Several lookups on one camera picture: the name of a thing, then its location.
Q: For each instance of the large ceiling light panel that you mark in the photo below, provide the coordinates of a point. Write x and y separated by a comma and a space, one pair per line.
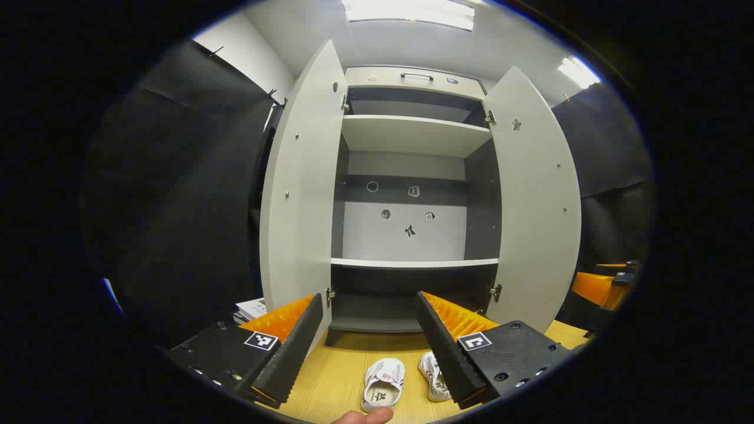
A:
412, 12

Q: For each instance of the white shoe cabinet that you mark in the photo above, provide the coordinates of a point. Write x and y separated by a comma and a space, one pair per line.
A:
412, 135

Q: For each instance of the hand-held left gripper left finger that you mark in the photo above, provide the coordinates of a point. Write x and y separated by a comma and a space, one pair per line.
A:
294, 353

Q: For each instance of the white shoe cabinet door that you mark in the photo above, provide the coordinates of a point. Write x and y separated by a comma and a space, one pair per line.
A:
300, 206
536, 224

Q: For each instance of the black backdrop cloth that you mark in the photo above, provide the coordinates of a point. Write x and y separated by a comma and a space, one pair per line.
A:
612, 153
177, 206

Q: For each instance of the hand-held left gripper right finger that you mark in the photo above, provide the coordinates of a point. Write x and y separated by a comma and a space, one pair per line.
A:
447, 353

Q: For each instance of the white shoe with yellow sole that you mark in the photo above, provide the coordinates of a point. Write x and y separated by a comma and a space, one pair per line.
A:
383, 383
435, 380

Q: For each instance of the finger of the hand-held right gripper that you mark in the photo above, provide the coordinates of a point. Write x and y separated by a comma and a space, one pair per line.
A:
592, 287
625, 275

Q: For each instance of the small ceiling light panel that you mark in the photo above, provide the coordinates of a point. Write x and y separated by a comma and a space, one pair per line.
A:
578, 72

